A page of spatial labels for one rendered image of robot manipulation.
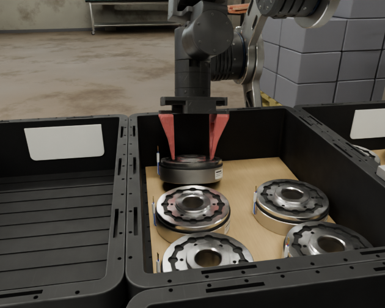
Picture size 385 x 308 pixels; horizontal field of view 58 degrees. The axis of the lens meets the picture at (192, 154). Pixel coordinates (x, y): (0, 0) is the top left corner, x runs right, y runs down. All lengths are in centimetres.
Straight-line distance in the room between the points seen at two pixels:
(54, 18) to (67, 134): 1002
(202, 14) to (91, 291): 35
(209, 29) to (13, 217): 39
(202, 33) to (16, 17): 1034
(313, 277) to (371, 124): 51
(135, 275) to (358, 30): 310
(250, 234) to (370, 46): 299
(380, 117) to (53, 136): 61
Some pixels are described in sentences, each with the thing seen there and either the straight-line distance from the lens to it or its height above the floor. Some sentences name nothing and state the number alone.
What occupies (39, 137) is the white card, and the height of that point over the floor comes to 90.
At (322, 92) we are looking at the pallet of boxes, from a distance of 323.
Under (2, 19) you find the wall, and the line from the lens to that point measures 1084.
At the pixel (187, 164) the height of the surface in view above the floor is 89.
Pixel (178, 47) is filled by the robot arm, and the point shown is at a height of 105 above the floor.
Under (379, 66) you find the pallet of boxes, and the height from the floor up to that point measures 50.
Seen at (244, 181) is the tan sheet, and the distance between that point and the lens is 60.
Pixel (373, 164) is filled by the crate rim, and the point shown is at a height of 93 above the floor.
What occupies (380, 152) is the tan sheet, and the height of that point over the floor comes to 83.
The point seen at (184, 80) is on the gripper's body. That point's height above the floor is 100.
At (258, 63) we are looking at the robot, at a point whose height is 87.
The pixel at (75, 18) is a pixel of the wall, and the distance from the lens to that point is 1058.
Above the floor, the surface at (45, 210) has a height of 83.
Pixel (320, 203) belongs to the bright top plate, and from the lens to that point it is 52.
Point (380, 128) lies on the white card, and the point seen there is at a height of 88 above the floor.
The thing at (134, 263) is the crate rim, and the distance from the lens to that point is 30.
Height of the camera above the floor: 113
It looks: 26 degrees down
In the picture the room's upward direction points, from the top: straight up
